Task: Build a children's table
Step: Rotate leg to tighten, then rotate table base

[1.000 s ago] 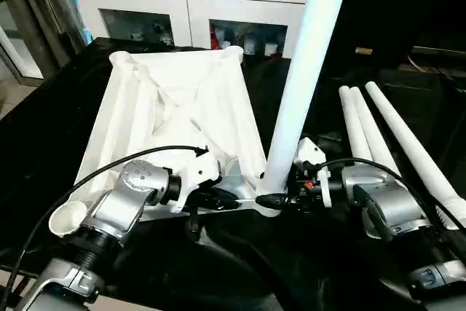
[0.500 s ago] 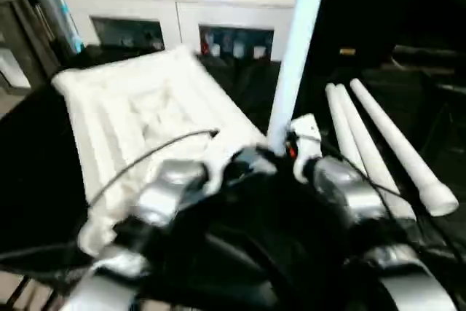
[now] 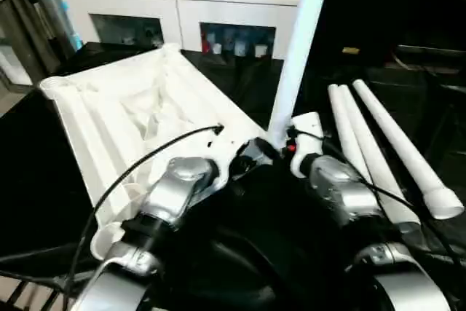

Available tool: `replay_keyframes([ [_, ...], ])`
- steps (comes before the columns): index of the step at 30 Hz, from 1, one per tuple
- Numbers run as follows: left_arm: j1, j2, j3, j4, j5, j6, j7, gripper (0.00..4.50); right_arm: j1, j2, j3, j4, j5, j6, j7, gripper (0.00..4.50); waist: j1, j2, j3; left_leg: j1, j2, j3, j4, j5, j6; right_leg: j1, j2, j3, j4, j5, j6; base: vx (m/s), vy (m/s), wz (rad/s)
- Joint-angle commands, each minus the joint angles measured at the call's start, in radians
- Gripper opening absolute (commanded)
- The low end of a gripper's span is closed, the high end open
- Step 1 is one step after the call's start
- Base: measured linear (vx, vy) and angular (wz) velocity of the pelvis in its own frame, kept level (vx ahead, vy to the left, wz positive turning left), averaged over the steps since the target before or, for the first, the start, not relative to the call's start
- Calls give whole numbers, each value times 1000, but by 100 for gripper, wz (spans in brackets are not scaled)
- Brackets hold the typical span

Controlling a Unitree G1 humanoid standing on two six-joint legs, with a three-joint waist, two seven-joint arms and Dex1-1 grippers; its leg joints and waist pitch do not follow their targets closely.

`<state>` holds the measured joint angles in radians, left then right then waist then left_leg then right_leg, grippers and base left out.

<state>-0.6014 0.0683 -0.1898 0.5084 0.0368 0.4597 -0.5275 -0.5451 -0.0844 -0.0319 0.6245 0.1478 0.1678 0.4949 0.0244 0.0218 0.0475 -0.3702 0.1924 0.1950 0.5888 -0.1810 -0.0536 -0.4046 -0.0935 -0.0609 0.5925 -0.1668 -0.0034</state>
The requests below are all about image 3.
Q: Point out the white plastic table leg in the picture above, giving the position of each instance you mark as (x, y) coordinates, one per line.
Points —
(400, 143)
(300, 49)
(364, 140)
(338, 118)

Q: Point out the white plastic table top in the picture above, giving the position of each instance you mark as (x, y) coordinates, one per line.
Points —
(95, 107)

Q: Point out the small yellow label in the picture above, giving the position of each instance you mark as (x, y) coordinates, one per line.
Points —
(351, 51)

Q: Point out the black plastic mat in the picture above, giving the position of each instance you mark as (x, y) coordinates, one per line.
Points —
(29, 158)

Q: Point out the light blue plastic film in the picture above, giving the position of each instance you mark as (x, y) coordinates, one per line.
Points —
(64, 1)

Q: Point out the grey metal stand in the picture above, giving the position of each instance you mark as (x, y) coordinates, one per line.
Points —
(22, 20)

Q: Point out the black bench with silver rail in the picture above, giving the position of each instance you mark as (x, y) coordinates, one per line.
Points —
(437, 63)

